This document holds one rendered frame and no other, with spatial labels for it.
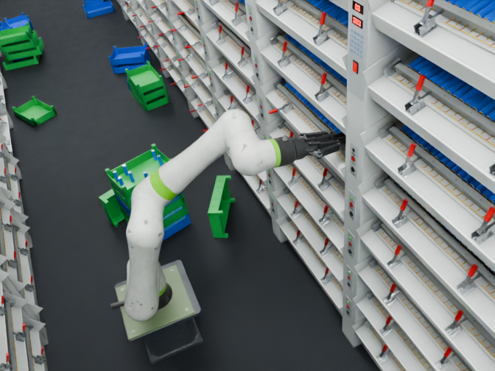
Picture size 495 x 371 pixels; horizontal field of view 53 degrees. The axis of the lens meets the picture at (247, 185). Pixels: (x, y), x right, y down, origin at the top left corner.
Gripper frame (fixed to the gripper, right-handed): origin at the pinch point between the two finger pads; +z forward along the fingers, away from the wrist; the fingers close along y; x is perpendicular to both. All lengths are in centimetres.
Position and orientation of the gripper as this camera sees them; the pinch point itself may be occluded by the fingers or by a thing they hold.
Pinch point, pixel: (343, 138)
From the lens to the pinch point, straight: 170.1
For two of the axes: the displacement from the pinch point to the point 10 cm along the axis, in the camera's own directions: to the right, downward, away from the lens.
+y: -4.1, -5.8, 7.0
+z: 9.1, -2.1, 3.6
